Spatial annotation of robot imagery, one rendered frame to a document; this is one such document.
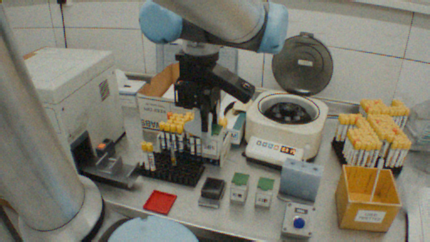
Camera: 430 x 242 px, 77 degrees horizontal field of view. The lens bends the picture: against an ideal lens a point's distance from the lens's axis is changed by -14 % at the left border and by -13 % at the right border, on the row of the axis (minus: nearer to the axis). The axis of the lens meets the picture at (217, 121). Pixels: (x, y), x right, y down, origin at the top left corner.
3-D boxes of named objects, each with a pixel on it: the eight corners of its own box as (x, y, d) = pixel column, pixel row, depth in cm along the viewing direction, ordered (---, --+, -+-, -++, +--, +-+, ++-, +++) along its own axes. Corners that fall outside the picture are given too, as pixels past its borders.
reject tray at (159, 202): (143, 208, 77) (142, 207, 77) (154, 191, 83) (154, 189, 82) (166, 215, 76) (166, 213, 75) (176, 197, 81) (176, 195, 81)
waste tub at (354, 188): (338, 229, 71) (348, 201, 66) (333, 192, 82) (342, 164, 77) (388, 234, 68) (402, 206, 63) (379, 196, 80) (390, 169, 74)
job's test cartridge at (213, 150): (201, 156, 73) (200, 134, 70) (207, 144, 77) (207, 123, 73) (217, 160, 72) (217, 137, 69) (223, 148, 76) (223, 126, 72)
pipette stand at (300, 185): (275, 198, 81) (280, 170, 75) (283, 181, 86) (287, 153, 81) (312, 208, 77) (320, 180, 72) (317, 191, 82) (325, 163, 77)
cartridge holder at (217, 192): (197, 204, 79) (196, 194, 77) (208, 181, 86) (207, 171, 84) (217, 208, 78) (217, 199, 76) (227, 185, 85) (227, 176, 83)
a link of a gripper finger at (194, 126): (186, 143, 72) (187, 104, 69) (211, 148, 70) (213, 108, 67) (180, 149, 69) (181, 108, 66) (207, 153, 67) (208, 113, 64)
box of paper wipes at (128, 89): (89, 102, 127) (83, 74, 120) (104, 90, 136) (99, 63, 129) (135, 107, 122) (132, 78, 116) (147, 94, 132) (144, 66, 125)
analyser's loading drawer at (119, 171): (71, 170, 86) (67, 157, 83) (84, 158, 91) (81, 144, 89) (130, 187, 81) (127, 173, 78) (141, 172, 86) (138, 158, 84)
